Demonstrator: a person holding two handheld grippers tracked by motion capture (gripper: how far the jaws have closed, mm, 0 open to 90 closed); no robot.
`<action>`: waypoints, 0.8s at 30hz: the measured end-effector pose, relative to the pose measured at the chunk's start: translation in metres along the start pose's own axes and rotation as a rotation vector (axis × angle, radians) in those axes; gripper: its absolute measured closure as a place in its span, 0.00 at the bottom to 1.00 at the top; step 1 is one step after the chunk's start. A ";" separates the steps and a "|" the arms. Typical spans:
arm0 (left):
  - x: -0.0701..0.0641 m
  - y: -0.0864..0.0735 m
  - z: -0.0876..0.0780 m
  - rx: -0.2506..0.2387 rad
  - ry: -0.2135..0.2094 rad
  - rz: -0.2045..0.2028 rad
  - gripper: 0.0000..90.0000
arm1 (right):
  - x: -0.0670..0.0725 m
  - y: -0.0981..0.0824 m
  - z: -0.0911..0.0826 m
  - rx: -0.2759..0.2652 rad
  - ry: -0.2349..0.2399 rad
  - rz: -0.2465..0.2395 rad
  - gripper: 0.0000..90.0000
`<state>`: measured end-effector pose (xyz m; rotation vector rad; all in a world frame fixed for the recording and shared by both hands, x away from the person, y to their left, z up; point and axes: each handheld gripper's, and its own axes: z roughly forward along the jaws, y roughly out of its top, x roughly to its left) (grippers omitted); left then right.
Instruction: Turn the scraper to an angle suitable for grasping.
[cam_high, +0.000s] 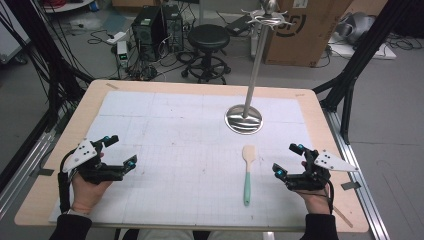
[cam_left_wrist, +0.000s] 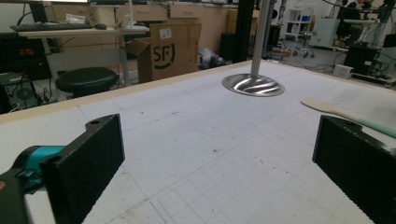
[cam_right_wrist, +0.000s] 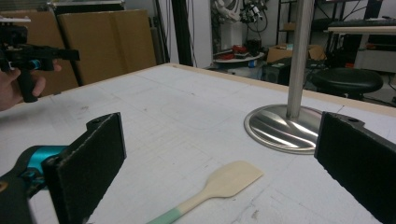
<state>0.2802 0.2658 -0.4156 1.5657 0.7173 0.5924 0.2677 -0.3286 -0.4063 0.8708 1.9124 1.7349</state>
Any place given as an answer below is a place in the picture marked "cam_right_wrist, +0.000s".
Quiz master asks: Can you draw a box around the brown cardboard box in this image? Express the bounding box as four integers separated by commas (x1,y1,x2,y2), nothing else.
266,43,327,64

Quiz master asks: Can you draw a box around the round white side table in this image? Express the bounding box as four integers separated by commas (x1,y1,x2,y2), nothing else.
213,51,265,78

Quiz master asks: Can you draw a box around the black round stool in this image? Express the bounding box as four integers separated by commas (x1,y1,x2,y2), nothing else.
310,67,385,101

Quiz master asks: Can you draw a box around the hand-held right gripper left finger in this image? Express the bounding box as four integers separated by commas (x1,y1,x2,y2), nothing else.
41,112,128,224

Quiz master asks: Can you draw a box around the wooden spatula with green handle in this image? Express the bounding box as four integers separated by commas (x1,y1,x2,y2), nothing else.
145,160,264,224

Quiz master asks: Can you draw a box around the large brown cardboard sheet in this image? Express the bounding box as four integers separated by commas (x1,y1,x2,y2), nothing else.
0,8,158,98

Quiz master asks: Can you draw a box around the steel stand with round base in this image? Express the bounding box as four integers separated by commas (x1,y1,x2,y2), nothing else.
243,0,325,156

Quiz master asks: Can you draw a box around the white robot with cables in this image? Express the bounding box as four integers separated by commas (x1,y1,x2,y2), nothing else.
211,0,270,50

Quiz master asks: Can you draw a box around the black vertical post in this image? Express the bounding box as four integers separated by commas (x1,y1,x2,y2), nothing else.
171,0,194,67

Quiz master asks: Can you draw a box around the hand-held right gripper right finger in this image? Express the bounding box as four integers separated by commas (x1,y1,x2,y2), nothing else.
314,111,396,224

